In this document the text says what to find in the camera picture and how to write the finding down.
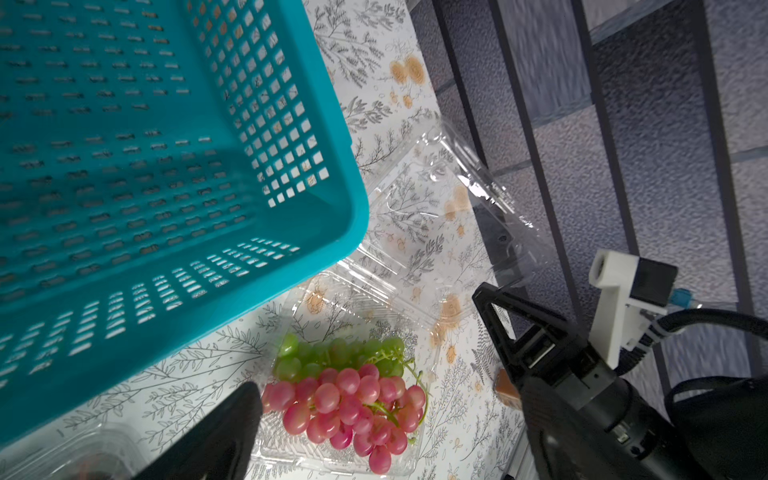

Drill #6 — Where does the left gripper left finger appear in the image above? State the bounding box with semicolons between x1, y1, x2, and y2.
136;382;263;479

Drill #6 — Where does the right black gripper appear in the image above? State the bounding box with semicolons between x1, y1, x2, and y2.
472;283;708;479

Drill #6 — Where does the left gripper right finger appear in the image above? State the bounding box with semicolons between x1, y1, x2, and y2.
521;378;657;479

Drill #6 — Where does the green grape bunch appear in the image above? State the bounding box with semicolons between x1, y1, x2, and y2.
272;333;422;383

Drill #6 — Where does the clear clamshell container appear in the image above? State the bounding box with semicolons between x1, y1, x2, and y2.
1;423;150;479

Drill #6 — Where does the clear plastic container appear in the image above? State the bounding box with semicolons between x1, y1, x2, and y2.
256;120;553;479

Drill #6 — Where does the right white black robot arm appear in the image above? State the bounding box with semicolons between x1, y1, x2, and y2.
473;283;767;479

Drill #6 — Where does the amber spice jar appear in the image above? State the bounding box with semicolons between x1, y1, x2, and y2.
494;368;522;411

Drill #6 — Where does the teal plastic basket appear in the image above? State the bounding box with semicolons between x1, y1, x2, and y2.
1;1;369;444

